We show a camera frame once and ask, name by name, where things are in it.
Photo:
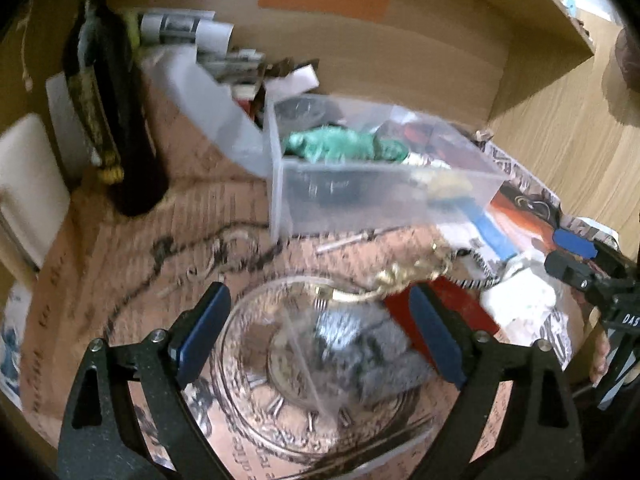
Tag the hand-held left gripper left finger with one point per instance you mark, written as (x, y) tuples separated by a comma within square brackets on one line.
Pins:
[(204, 332)]

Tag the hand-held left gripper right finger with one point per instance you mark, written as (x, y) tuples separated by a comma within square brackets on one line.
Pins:
[(436, 336)]

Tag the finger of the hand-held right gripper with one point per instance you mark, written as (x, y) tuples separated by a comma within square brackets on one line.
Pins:
[(575, 242), (567, 267)]

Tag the grey fuzzy cloth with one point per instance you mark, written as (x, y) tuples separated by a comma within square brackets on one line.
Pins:
[(380, 355)]

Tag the clear plastic box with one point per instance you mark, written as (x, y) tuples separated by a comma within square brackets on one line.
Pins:
[(380, 190)]

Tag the green soft cloth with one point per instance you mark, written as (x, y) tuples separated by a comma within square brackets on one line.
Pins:
[(340, 144)]

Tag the person's right hand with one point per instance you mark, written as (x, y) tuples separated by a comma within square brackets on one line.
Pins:
[(598, 355)]

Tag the red paper sheet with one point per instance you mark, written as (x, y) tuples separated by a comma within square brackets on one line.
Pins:
[(465, 305)]

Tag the white crumpled object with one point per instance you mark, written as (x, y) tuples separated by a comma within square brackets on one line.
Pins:
[(525, 290)]

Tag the orange printed book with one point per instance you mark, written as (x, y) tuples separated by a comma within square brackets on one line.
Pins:
[(530, 220)]

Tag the blue flat object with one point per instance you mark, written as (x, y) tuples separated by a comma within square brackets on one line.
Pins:
[(495, 237)]

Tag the patterned glass plate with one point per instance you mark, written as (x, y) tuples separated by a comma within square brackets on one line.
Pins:
[(280, 385)]

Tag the printed brown paper sheet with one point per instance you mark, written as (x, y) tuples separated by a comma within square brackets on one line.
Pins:
[(100, 280)]

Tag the thin metal rod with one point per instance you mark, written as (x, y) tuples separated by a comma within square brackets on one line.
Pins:
[(355, 240)]

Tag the yellow tassel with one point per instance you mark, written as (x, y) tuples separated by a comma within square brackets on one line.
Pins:
[(110, 172)]

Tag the dark glass bottle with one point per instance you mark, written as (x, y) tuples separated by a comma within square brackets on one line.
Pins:
[(125, 125)]

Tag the clear plastic lid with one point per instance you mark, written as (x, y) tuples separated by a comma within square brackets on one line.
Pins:
[(210, 110)]

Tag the white flat box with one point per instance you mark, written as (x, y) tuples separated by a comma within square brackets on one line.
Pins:
[(27, 185)]

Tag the rolled printed paper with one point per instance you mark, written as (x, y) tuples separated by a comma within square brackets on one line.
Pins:
[(185, 27)]

